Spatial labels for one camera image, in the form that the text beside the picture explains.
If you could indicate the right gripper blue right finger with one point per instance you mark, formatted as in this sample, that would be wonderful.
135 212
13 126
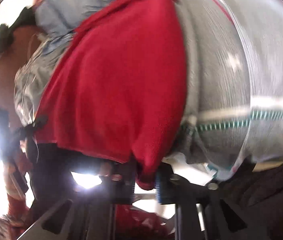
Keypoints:
201 212

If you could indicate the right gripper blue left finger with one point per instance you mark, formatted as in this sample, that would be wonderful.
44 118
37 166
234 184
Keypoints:
89 214

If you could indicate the red knit sweater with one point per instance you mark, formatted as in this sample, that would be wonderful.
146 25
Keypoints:
119 90

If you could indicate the black garment in background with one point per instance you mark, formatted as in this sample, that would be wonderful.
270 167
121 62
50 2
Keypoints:
26 17

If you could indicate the blue plaid pillow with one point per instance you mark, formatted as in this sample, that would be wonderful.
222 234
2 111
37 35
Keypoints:
69 5

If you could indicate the grey patterned bed sheet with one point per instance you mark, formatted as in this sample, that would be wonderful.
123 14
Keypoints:
235 82

